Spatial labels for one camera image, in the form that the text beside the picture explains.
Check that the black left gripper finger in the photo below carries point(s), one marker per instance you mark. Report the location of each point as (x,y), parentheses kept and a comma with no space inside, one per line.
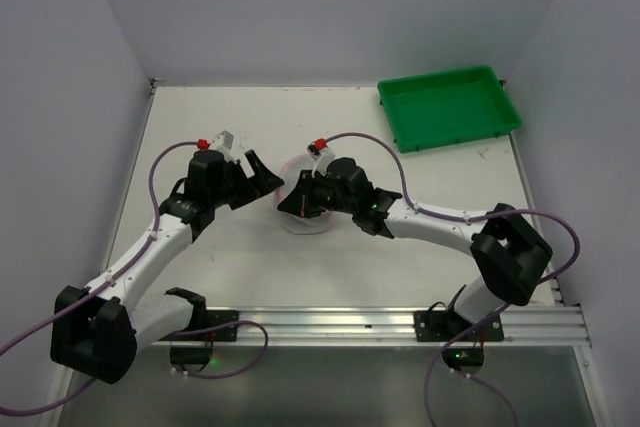
(241,192)
(263,180)

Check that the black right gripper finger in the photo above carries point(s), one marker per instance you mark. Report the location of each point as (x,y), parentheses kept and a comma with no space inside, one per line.
(317,199)
(297,202)

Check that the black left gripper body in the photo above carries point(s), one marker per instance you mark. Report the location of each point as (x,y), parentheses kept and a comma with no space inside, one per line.
(242,186)

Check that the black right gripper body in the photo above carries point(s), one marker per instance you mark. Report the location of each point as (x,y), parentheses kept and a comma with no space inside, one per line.
(310,194)

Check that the white mesh laundry bag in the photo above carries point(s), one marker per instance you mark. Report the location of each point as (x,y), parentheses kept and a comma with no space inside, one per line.
(289,173)

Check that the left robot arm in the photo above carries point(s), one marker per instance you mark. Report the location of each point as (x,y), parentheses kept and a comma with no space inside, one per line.
(100,328)

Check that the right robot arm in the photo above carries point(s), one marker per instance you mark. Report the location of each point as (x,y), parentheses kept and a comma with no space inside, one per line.
(510,255)

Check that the green plastic tray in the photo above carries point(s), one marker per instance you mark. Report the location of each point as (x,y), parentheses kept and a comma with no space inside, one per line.
(447,108)

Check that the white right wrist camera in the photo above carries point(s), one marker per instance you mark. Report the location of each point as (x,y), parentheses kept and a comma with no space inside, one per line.
(322,156)

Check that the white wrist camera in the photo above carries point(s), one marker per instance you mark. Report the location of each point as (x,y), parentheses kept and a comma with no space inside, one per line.
(322,156)
(223,143)

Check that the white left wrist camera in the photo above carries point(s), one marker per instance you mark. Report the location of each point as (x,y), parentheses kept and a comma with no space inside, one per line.
(223,143)

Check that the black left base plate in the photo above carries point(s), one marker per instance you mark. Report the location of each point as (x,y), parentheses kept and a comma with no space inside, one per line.
(215,324)

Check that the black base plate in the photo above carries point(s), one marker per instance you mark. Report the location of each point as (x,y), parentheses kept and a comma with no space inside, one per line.
(439,323)
(215,324)

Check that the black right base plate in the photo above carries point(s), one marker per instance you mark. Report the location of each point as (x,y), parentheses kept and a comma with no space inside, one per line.
(439,323)

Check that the aluminium mounting rail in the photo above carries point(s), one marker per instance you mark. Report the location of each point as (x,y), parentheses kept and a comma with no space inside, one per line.
(536,326)

